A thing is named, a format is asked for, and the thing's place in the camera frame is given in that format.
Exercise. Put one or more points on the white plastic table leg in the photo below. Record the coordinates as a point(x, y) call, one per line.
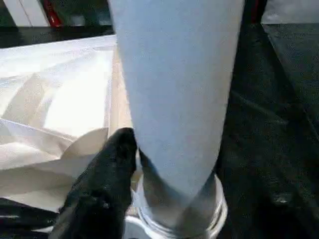
point(174, 74)

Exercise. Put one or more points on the white plastic table top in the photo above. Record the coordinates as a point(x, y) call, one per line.
point(60, 99)

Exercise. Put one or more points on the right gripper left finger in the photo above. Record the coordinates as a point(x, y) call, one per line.
point(99, 194)

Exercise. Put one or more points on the black work mat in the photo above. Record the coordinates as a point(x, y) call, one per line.
point(279, 124)

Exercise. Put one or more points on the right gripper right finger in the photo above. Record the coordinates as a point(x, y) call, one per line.
point(279, 214)

